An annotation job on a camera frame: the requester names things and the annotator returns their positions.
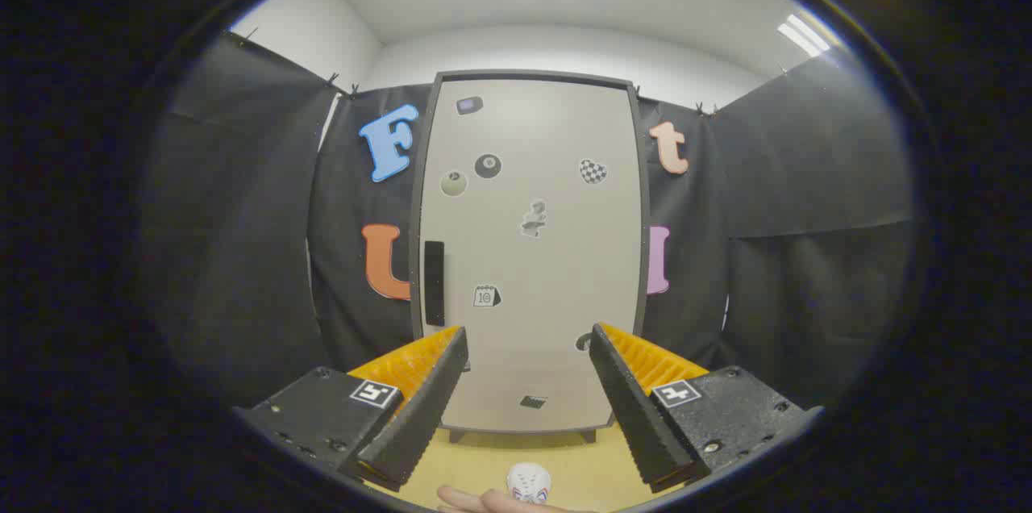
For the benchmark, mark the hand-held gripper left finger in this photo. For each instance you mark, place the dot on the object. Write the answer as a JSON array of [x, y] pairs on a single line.
[[419, 424]]

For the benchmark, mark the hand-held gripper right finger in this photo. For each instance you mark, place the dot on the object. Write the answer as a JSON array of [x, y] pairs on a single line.
[[637, 416]]

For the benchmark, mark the white shoe with striped side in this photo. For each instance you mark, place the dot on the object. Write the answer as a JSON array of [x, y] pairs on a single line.
[[528, 481]]

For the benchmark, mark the grey shoe cabinet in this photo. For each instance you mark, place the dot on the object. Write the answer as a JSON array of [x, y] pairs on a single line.
[[532, 75]]

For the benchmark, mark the black backdrop cloth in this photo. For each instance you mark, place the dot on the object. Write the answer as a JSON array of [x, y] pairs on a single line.
[[242, 255]]

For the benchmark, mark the small ceiling light panel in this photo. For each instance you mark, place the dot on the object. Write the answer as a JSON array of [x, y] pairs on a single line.
[[805, 35]]

